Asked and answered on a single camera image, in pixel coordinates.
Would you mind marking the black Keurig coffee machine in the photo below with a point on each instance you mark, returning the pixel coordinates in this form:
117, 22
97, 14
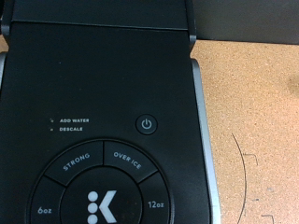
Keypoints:
93, 77

